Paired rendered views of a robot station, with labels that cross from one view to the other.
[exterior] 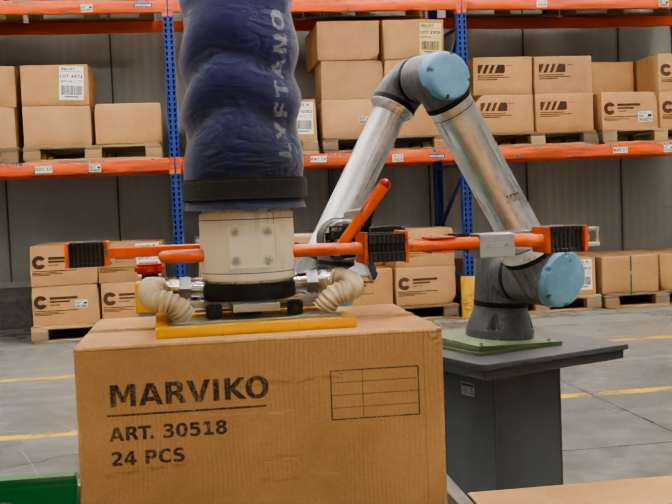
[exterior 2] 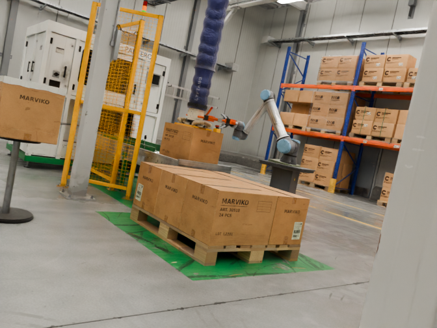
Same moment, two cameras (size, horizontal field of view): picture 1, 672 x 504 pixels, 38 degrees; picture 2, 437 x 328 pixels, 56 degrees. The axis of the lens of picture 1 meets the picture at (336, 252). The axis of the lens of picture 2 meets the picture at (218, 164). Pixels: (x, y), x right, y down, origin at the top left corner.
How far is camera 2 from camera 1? 3.97 m
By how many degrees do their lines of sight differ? 59
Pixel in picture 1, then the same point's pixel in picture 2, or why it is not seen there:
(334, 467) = (180, 146)
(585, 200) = not seen: outside the picture
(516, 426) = (276, 182)
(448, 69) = (264, 93)
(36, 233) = not seen: hidden behind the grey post
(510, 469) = not seen: hidden behind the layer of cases
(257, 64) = (195, 85)
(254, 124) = (192, 94)
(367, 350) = (186, 129)
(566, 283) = (282, 146)
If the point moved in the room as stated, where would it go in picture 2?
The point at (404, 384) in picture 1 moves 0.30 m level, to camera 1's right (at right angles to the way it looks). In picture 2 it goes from (188, 135) to (202, 138)
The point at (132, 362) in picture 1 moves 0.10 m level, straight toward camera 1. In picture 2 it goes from (168, 125) to (161, 123)
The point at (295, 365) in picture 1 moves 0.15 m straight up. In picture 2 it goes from (180, 129) to (183, 115)
